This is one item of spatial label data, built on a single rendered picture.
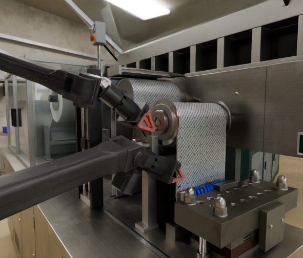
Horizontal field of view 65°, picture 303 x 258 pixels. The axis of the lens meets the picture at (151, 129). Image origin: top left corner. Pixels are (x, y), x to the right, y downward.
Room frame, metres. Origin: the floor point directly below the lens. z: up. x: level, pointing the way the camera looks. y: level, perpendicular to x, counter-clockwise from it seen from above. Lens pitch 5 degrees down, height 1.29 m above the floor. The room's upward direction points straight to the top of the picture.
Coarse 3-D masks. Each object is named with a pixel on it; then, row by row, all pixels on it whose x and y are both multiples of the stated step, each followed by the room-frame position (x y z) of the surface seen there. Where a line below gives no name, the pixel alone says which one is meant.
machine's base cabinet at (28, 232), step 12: (12, 216) 1.94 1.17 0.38; (24, 216) 1.41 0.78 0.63; (36, 216) 1.10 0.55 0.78; (12, 228) 1.98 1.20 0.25; (24, 228) 1.43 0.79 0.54; (36, 228) 1.11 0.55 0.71; (12, 240) 2.05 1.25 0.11; (24, 240) 1.45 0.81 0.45; (36, 240) 1.12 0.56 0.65; (48, 240) 0.92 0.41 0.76; (24, 252) 1.47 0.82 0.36; (36, 252) 1.13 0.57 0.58; (48, 252) 0.92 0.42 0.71
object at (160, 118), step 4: (156, 112) 0.75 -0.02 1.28; (160, 112) 0.73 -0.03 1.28; (164, 112) 0.73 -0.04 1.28; (152, 116) 0.77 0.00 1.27; (156, 116) 0.75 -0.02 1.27; (160, 116) 0.73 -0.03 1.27; (164, 116) 0.72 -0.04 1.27; (152, 120) 0.77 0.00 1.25; (156, 120) 0.75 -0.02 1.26; (160, 120) 0.74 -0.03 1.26; (164, 120) 0.72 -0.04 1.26; (168, 120) 0.72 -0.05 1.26; (156, 124) 0.75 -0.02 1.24; (160, 124) 0.74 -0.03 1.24; (164, 124) 0.72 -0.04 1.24; (168, 124) 0.72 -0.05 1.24; (160, 128) 0.73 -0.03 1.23; (164, 128) 0.72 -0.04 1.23; (156, 132) 0.75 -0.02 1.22; (160, 132) 0.73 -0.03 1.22; (164, 132) 0.73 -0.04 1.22
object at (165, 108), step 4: (160, 104) 0.75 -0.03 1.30; (164, 104) 0.74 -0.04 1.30; (156, 108) 0.77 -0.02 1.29; (160, 108) 0.75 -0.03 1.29; (164, 108) 0.74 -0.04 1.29; (168, 108) 0.72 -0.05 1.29; (152, 112) 0.79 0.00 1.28; (168, 112) 0.72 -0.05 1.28; (172, 112) 0.72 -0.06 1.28; (168, 116) 0.72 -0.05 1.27; (172, 116) 0.71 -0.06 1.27; (172, 120) 0.71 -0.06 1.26; (172, 124) 0.71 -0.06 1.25; (168, 128) 0.72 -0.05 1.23; (172, 128) 0.71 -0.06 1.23; (152, 132) 0.79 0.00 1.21; (168, 132) 0.72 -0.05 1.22; (172, 132) 0.71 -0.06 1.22; (160, 136) 0.75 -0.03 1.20; (164, 136) 0.74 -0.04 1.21; (168, 136) 0.72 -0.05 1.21
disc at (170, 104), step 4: (160, 100) 0.76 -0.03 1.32; (164, 100) 0.75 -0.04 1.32; (168, 100) 0.73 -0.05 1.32; (156, 104) 0.78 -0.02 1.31; (168, 104) 0.73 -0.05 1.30; (172, 104) 0.72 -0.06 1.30; (152, 108) 0.80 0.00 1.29; (172, 108) 0.72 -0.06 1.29; (176, 112) 0.70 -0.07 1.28; (176, 116) 0.70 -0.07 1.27; (176, 120) 0.70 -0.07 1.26; (176, 124) 0.70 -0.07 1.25; (176, 128) 0.70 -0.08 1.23; (176, 132) 0.70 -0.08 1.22; (172, 136) 0.72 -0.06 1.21; (176, 136) 0.71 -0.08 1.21; (160, 140) 0.76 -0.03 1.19; (164, 140) 0.75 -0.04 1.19; (168, 140) 0.73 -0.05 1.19; (172, 140) 0.72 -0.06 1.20; (164, 144) 0.75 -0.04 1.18; (168, 144) 0.73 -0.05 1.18
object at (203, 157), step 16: (176, 144) 0.71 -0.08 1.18; (192, 144) 0.74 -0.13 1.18; (208, 144) 0.79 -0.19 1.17; (224, 144) 0.84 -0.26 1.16; (192, 160) 0.75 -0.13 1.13; (208, 160) 0.79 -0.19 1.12; (224, 160) 0.84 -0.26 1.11; (176, 176) 0.71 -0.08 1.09; (192, 176) 0.75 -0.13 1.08; (208, 176) 0.79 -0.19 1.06; (224, 176) 0.85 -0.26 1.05; (176, 192) 0.71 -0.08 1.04
